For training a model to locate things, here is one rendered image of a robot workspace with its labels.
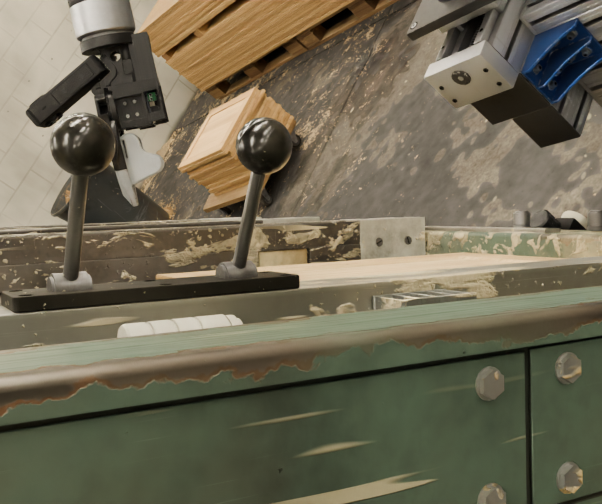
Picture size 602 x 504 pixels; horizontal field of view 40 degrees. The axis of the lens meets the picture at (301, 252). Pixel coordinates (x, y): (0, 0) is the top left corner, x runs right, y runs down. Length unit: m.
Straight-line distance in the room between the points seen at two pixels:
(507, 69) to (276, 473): 1.19
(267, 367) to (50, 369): 0.08
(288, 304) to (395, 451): 0.26
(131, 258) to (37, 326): 0.59
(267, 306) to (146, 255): 0.55
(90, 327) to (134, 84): 0.56
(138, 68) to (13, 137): 5.44
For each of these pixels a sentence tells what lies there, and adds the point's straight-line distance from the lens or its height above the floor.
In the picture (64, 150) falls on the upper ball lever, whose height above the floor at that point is 1.53.
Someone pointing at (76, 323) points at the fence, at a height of 1.46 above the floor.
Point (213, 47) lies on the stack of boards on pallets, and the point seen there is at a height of 0.38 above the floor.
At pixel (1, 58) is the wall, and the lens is 6.65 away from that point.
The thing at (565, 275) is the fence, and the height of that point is 1.11.
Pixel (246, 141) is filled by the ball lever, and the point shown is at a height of 1.44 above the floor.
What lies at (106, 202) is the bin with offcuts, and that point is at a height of 0.45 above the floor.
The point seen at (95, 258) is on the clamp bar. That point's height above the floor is 1.34.
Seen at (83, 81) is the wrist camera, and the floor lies 1.48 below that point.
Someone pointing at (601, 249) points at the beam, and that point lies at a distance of 1.08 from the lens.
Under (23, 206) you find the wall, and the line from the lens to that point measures 6.40.
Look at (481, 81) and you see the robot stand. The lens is 1.46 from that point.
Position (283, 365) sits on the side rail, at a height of 1.45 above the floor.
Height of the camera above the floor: 1.60
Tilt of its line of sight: 25 degrees down
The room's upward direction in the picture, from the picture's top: 53 degrees counter-clockwise
